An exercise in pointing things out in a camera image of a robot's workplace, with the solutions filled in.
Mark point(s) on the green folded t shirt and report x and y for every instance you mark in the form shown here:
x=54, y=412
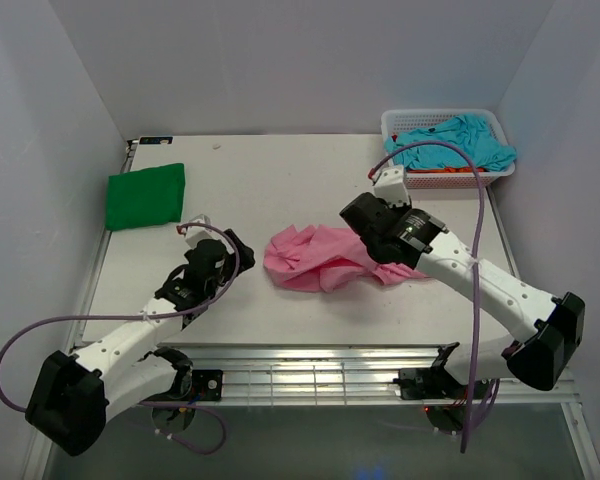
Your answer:
x=145, y=198

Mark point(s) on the pink t shirt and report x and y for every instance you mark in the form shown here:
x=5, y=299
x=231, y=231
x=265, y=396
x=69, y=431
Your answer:
x=322, y=259

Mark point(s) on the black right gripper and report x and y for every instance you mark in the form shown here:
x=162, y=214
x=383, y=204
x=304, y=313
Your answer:
x=401, y=209

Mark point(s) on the aluminium frame rail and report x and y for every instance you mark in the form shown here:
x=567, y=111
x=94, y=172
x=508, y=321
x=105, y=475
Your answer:
x=280, y=377

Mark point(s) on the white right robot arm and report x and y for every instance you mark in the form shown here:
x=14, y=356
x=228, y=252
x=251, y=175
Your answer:
x=543, y=330

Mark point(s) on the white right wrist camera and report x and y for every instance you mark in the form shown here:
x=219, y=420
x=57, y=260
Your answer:
x=390, y=186

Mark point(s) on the blue label sticker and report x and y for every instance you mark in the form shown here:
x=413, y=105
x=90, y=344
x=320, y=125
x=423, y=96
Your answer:
x=155, y=140

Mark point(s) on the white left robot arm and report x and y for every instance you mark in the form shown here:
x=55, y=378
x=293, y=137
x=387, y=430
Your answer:
x=77, y=394

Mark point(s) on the white plastic basket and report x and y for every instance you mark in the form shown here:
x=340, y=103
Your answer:
x=475, y=131

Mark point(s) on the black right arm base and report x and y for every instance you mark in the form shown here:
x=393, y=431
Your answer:
x=447, y=406

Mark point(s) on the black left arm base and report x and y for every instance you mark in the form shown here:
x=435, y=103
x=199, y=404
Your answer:
x=200, y=386

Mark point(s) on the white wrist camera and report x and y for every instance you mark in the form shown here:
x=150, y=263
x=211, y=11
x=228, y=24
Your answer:
x=390, y=186
x=195, y=230

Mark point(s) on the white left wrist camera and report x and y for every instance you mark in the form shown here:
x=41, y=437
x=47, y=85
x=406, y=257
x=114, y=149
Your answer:
x=195, y=230

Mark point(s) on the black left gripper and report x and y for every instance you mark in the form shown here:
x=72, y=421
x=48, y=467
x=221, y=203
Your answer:
x=245, y=253

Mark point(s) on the orange t shirt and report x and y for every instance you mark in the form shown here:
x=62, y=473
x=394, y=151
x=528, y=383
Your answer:
x=443, y=171

